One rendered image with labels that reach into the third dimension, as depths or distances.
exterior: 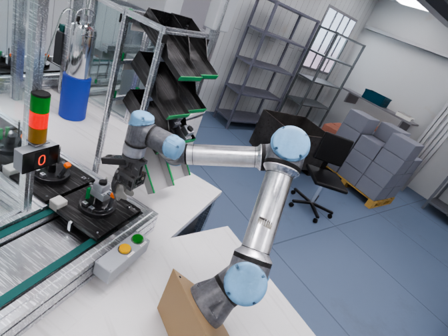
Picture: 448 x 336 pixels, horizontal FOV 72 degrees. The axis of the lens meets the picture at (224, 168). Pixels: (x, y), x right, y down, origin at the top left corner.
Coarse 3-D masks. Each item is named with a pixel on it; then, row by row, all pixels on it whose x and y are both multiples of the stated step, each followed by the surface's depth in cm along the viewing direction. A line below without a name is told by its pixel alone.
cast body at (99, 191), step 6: (102, 180) 116; (90, 186) 118; (96, 186) 115; (102, 186) 114; (108, 186) 116; (90, 192) 117; (96, 192) 116; (102, 192) 115; (102, 198) 115; (108, 198) 118
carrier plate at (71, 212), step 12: (84, 192) 125; (72, 204) 117; (120, 204) 127; (132, 204) 129; (72, 216) 112; (84, 216) 114; (120, 216) 121; (132, 216) 124; (84, 228) 110; (96, 228) 112; (108, 228) 114; (96, 240) 109
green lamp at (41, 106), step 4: (32, 96) 85; (32, 100) 86; (36, 100) 86; (40, 100) 86; (44, 100) 86; (48, 100) 87; (32, 104) 86; (36, 104) 86; (40, 104) 86; (44, 104) 87; (48, 104) 88; (32, 108) 87; (36, 108) 87; (40, 108) 87; (44, 108) 88; (48, 108) 89; (36, 112) 87; (40, 112) 88; (44, 112) 88; (48, 112) 90
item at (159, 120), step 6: (132, 90) 128; (138, 90) 131; (144, 90) 133; (126, 96) 129; (132, 96) 127; (138, 96) 135; (126, 102) 130; (132, 102) 128; (138, 102) 126; (150, 102) 140; (132, 108) 129; (138, 108) 127; (150, 108) 140; (156, 108) 138; (156, 114) 139; (156, 120) 138; (162, 120) 138; (162, 126) 139; (168, 126) 137
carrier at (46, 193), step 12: (60, 156) 139; (48, 168) 124; (60, 168) 129; (72, 168) 135; (36, 180) 121; (48, 180) 121; (60, 180) 123; (72, 180) 129; (36, 192) 116; (48, 192) 118; (60, 192) 120; (72, 192) 125
